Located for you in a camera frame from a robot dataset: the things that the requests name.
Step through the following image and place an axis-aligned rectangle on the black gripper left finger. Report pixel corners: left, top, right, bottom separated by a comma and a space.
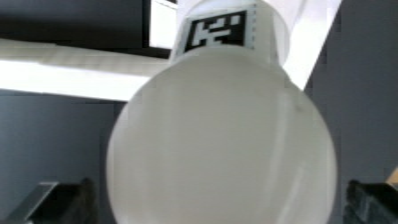
0, 178, 97, 224

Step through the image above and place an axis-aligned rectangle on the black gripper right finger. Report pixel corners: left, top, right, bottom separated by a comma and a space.
342, 180, 398, 224

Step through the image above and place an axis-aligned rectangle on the white lamp bulb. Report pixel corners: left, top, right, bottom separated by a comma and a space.
106, 0, 335, 224

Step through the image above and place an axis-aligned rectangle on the white U-shaped frame barrier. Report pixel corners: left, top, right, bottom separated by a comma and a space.
0, 0, 342, 101

